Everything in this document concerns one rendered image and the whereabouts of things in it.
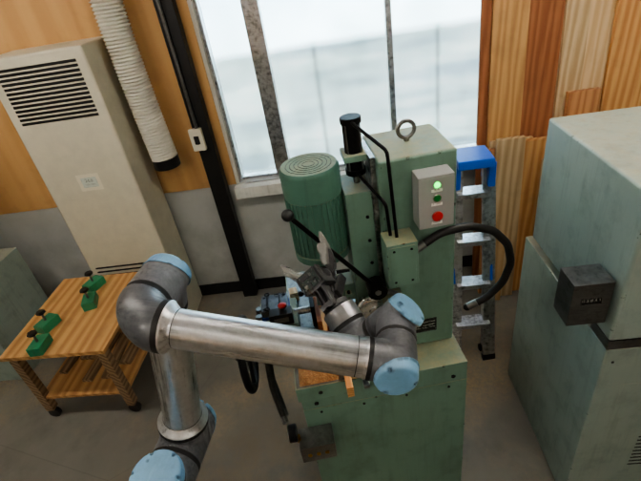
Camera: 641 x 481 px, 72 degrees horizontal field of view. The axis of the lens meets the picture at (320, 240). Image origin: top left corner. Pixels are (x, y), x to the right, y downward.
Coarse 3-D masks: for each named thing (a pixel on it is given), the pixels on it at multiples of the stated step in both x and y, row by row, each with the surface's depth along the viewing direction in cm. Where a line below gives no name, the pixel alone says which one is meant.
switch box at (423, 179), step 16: (416, 176) 117; (432, 176) 116; (448, 176) 116; (416, 192) 119; (448, 192) 118; (416, 208) 123; (432, 208) 120; (448, 208) 121; (416, 224) 126; (432, 224) 123
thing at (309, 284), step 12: (300, 276) 114; (312, 276) 113; (324, 276) 112; (336, 276) 118; (300, 288) 114; (312, 288) 112; (324, 288) 112; (324, 300) 111; (336, 300) 111; (324, 312) 113
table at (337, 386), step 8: (288, 280) 183; (288, 296) 174; (304, 296) 173; (304, 304) 169; (304, 320) 162; (312, 320) 161; (296, 368) 143; (296, 376) 141; (296, 384) 138; (320, 384) 137; (328, 384) 137; (336, 384) 137; (344, 384) 137; (360, 384) 138; (296, 392) 137; (304, 392) 137; (312, 392) 138; (320, 392) 138; (328, 392) 139; (336, 392) 139; (344, 392) 139; (304, 400) 139
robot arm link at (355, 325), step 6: (354, 318) 109; (360, 318) 109; (342, 324) 108; (348, 324) 108; (354, 324) 108; (360, 324) 108; (336, 330) 109; (342, 330) 108; (348, 330) 107; (354, 330) 107; (360, 330) 106
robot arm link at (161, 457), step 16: (160, 448) 130; (176, 448) 129; (144, 464) 123; (160, 464) 123; (176, 464) 123; (192, 464) 129; (144, 480) 120; (160, 480) 119; (176, 480) 119; (192, 480) 127
